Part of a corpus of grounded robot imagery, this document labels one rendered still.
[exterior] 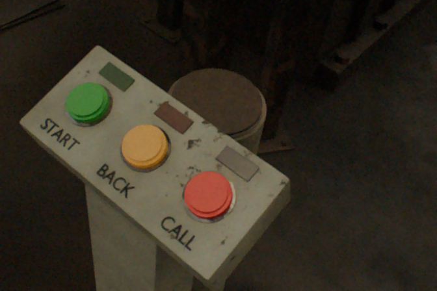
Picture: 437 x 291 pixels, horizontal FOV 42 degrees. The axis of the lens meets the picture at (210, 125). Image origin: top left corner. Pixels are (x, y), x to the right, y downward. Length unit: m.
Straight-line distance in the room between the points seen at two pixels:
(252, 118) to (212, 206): 0.21
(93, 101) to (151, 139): 0.07
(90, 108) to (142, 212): 0.11
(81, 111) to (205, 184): 0.14
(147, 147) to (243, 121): 0.18
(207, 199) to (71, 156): 0.14
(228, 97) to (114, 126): 0.19
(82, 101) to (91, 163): 0.06
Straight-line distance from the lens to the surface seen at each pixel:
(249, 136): 0.66
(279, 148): 1.33
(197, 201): 0.48
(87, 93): 0.55
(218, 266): 0.47
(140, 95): 0.55
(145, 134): 0.51
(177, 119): 0.52
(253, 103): 0.68
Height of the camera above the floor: 1.00
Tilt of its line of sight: 48 degrees down
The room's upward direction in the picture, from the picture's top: 8 degrees clockwise
